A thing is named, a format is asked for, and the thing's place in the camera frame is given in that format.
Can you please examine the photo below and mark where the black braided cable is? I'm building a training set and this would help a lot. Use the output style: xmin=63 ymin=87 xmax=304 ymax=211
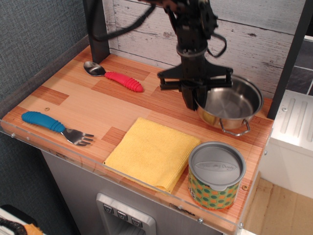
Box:
xmin=88 ymin=2 xmax=157 ymax=42

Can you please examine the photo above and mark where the clear acrylic edge guard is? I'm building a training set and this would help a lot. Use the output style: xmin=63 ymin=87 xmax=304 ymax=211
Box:
xmin=0 ymin=120 xmax=243 ymax=235

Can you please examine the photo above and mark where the white plastic appliance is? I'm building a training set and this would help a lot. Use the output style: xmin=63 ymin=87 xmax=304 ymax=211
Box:
xmin=259 ymin=90 xmax=313 ymax=198

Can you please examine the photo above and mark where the red handled spoon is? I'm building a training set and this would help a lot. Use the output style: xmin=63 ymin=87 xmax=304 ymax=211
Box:
xmin=84 ymin=61 xmax=144 ymax=92

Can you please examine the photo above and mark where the orange cloth piece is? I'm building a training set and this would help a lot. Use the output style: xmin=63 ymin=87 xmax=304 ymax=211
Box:
xmin=24 ymin=224 xmax=44 ymax=235

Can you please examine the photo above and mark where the dark grey post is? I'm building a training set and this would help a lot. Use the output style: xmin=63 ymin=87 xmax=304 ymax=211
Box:
xmin=267 ymin=0 xmax=313 ymax=120
xmin=83 ymin=0 xmax=110 ymax=64

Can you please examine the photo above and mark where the dark grey left post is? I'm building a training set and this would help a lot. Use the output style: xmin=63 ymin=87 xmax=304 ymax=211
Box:
xmin=83 ymin=0 xmax=110 ymax=64

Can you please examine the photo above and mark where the dark grey right post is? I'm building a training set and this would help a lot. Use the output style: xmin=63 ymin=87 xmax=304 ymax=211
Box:
xmin=267 ymin=0 xmax=313 ymax=120

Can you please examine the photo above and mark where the yellow folded cloth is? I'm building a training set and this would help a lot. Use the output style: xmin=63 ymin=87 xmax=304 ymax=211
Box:
xmin=105 ymin=117 xmax=201 ymax=193

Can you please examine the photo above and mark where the blue handled fork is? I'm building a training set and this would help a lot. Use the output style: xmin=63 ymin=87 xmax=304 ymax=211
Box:
xmin=22 ymin=111 xmax=94 ymax=146

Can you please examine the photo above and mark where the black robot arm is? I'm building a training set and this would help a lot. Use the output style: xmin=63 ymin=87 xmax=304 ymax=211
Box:
xmin=138 ymin=0 xmax=233 ymax=110

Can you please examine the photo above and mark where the stainless steel pot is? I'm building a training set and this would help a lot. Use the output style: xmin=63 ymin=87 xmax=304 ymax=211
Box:
xmin=196 ymin=75 xmax=264 ymax=137

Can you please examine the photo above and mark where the grey dispenser panel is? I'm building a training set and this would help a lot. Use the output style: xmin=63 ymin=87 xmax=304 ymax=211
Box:
xmin=96 ymin=193 xmax=157 ymax=235

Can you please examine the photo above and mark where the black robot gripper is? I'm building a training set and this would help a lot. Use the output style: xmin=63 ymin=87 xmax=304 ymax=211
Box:
xmin=157 ymin=50 xmax=233 ymax=111

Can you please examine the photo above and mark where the patterned can with grey lid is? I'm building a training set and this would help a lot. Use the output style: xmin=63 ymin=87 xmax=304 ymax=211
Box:
xmin=188 ymin=141 xmax=246 ymax=211

